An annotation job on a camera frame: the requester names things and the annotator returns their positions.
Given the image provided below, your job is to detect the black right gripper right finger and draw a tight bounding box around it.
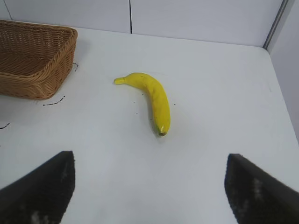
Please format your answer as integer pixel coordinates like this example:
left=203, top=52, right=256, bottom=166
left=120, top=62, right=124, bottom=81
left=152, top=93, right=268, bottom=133
left=224, top=153, right=299, bottom=224

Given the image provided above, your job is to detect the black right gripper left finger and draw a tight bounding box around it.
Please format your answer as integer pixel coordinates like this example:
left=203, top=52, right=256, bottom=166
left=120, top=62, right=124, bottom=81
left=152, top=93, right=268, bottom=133
left=0, top=150, right=76, bottom=224

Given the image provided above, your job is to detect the yellow banana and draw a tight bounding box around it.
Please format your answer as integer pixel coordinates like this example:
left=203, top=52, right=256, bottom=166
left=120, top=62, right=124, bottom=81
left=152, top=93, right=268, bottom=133
left=114, top=72, right=171, bottom=137

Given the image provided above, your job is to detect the brown woven wicker basket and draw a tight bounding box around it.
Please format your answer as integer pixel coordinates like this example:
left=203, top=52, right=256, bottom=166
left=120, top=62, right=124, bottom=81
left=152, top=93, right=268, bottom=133
left=0, top=19, right=78, bottom=100

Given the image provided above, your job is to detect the aluminium frame post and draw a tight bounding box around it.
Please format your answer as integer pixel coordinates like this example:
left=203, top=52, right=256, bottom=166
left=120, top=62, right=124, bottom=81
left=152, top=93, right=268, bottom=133
left=263, top=0, right=296, bottom=49

